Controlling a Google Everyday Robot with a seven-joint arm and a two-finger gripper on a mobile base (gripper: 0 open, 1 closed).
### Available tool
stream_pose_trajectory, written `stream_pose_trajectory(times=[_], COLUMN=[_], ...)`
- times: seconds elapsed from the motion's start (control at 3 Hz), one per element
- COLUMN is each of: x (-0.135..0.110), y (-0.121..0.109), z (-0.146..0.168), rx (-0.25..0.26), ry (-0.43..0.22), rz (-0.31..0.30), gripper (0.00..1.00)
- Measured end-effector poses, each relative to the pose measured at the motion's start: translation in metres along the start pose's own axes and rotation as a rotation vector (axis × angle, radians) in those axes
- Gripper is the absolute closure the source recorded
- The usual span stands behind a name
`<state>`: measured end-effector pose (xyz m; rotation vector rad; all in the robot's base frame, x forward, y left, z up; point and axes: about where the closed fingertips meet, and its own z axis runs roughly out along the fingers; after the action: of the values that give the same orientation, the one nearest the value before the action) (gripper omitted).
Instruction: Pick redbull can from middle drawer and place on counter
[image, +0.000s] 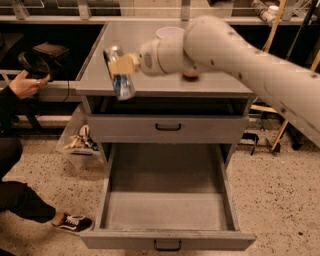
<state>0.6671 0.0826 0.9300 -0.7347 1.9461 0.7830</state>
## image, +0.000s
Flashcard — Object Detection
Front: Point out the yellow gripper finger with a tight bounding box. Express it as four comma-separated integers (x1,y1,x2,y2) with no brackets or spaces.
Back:
108,54,140,76

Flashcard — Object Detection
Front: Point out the blue silver redbull can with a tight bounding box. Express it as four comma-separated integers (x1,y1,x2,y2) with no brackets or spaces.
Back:
103,46,136,101

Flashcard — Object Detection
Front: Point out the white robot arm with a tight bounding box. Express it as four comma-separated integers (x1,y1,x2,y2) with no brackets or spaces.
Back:
106,16,320,145

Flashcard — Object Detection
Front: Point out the closed grey drawer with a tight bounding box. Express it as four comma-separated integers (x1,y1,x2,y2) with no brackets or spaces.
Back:
87,115,248,144

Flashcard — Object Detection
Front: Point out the grey drawer cabinet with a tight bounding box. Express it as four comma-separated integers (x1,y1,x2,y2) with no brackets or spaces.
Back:
76,20,253,162

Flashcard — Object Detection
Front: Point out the open grey drawer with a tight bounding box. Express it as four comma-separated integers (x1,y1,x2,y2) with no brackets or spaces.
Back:
81,144,256,251

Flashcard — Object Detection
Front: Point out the person hand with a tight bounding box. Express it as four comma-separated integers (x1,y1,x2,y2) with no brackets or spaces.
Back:
9,70,50,99

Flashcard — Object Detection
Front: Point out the white bowl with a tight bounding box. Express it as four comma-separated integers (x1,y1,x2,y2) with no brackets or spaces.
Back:
156,27,184,39

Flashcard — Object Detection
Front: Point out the orange fruit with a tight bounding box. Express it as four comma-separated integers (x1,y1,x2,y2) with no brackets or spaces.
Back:
183,73,198,79

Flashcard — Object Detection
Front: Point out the dark box on shelf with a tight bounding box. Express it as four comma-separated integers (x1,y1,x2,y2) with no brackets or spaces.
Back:
33,42,69,58

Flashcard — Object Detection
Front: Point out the clear plastic bin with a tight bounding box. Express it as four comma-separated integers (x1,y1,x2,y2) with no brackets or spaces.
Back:
56,104,102,169

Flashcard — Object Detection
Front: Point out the black handheld controller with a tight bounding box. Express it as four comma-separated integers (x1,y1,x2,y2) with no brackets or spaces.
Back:
18,52,50,79

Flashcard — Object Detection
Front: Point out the black white sneaker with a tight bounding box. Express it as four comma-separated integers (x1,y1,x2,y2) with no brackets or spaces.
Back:
52,213,94,235

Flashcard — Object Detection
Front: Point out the person black trouser leg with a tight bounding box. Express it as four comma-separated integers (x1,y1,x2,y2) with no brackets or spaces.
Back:
0,85,57,224

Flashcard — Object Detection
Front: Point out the black drawer handle upper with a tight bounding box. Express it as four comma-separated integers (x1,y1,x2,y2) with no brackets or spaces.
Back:
155,123,182,132

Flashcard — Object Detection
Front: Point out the black drawer handle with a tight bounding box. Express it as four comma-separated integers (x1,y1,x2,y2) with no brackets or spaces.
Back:
155,123,182,132
153,240,182,252

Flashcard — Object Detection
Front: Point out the wooden frame stand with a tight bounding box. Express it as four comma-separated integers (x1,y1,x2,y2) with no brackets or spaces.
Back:
256,0,320,146

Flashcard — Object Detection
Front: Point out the black drawer handle lower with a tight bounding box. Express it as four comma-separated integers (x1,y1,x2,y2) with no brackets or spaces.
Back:
153,240,182,252

